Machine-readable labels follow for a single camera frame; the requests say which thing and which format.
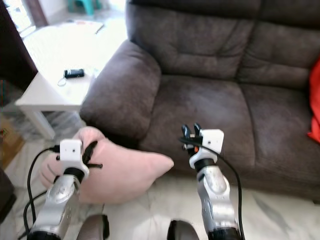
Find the pink cat face pillow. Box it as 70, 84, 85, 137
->
39, 126, 175, 205

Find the dark brown fabric sofa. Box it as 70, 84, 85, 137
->
80, 0, 320, 198

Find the colourful printed floor mat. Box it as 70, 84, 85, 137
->
65, 20, 105, 35

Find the white side table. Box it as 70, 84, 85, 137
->
15, 69, 96, 141

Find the brown cardboard box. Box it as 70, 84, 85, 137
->
0, 116, 26, 166

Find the dark brown armchair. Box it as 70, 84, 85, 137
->
0, 170, 17, 223

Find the red cushion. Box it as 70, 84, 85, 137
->
307, 57, 320, 145

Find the dark brown wooden door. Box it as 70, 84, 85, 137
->
0, 0, 38, 91

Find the teal plastic chair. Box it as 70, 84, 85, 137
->
67, 0, 102, 15

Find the white metal gate grille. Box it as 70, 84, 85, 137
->
2, 0, 38, 38

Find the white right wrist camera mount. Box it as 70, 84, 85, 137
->
189, 129, 225, 170

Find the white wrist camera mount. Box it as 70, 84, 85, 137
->
60, 139, 90, 178
189, 129, 225, 170

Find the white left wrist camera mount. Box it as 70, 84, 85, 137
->
60, 139, 90, 178

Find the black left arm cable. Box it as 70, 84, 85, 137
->
23, 145, 62, 239

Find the black device with cord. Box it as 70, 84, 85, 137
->
57, 68, 85, 87

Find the brown door frame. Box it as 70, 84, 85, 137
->
25, 0, 50, 27

